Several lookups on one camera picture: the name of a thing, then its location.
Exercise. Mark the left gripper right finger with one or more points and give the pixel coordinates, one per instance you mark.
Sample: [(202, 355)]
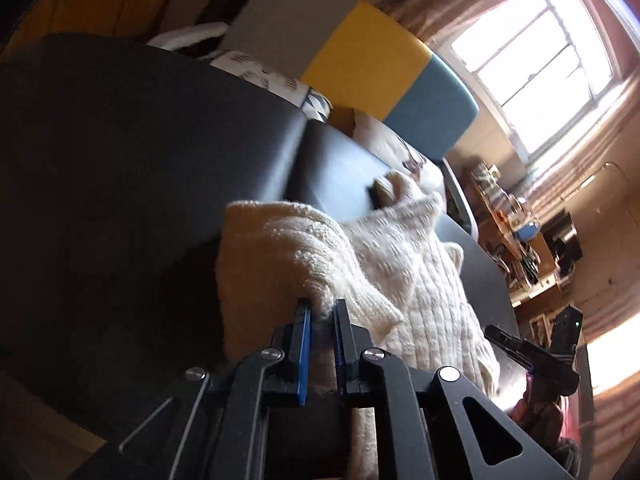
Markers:
[(431, 425)]

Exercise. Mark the person's right hand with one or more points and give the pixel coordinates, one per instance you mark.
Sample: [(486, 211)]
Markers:
[(543, 422)]

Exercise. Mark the blue basket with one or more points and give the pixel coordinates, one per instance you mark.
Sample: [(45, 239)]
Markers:
[(528, 231)]

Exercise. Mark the black monitor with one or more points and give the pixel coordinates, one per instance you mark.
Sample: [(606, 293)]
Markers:
[(561, 236)]

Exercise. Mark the cluttered wooden desk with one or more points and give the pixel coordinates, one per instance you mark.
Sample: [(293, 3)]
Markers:
[(529, 269)]

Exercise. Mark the geometric pattern pillow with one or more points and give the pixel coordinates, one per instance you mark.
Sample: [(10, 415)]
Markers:
[(311, 102)]

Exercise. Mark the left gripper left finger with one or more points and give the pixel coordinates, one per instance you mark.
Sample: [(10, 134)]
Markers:
[(214, 427)]

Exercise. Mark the black leather ottoman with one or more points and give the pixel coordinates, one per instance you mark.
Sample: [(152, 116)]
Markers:
[(117, 161)]

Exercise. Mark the cream knitted sweater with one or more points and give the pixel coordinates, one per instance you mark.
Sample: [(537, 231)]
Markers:
[(398, 279)]

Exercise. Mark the grey armchair armrest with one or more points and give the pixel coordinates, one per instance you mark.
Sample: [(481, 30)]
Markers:
[(458, 207)]

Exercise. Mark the white deer print pillow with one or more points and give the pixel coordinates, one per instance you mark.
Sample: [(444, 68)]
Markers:
[(385, 144)]

